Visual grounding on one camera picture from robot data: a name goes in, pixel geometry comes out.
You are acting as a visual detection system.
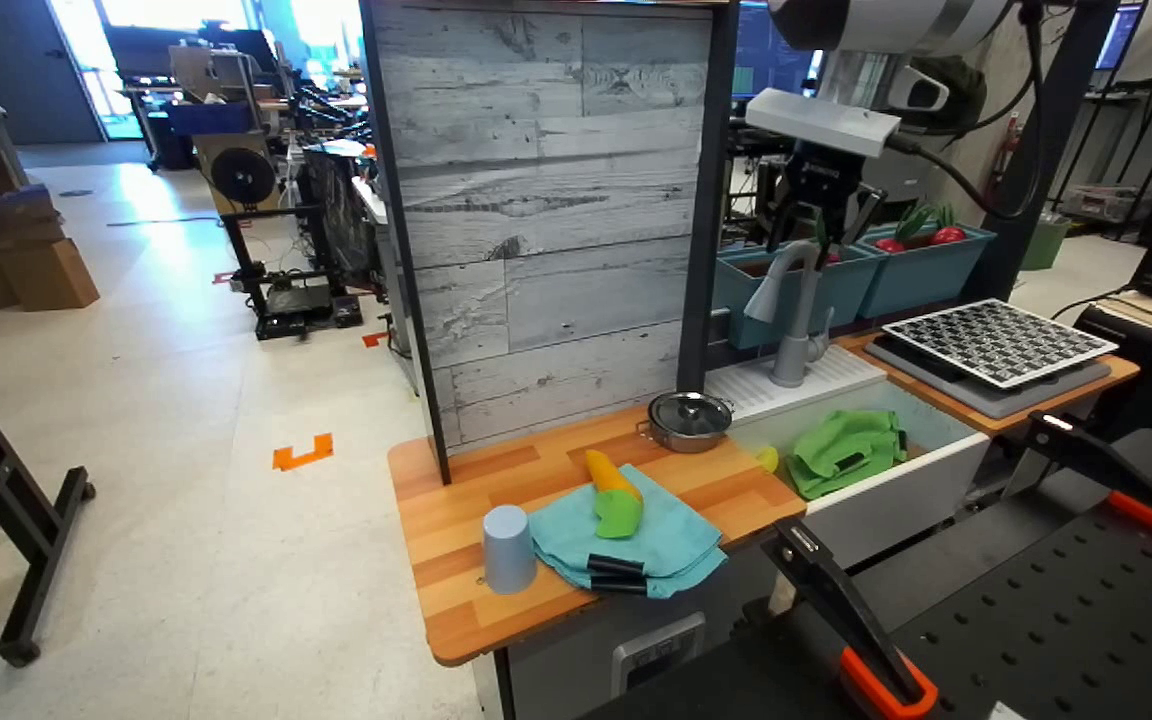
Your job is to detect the grey kitchen cabinet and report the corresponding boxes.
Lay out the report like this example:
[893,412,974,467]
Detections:
[489,562,808,720]

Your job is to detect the black white checkerboard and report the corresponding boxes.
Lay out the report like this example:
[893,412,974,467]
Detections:
[879,295,1120,397]

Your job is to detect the black equipment cart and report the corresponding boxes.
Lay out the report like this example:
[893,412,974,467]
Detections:
[188,122,366,345]

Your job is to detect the black frame post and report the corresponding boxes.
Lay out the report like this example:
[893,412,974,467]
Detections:
[355,0,456,487]
[670,0,745,393]

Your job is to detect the yellow green toy corn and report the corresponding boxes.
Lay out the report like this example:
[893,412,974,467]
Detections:
[578,442,648,543]

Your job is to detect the teal cloth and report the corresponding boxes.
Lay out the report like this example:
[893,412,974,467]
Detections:
[525,460,731,604]

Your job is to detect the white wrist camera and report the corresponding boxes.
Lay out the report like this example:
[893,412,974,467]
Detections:
[740,82,905,160]

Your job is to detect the black floor stand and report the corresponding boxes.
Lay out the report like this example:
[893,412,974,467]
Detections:
[0,337,99,672]

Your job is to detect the wide wooden countertop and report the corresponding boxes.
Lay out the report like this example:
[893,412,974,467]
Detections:
[383,401,813,672]

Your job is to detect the green cloth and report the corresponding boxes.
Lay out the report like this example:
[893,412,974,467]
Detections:
[780,405,911,503]

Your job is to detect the grey tap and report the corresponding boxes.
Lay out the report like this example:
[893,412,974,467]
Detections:
[740,235,835,393]

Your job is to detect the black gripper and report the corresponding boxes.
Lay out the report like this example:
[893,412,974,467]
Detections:
[775,130,871,253]

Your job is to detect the teal planter box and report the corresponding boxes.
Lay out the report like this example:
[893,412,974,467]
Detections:
[710,235,889,355]
[861,218,1005,327]

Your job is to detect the light blue cylinder cup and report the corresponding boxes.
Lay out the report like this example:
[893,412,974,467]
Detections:
[480,498,538,595]

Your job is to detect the white toy sink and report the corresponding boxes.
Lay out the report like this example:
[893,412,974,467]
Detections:
[702,340,996,575]

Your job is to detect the grey wood backsplash panel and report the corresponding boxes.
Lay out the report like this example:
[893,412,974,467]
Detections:
[371,0,721,451]

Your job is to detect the black orange clamp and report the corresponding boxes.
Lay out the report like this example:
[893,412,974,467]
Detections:
[1001,407,1152,543]
[758,519,944,720]

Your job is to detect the stacked cardboard boxes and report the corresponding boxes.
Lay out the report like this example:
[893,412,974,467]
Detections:
[0,179,104,315]

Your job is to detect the black support pole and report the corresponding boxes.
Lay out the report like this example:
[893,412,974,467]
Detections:
[966,0,1126,303]

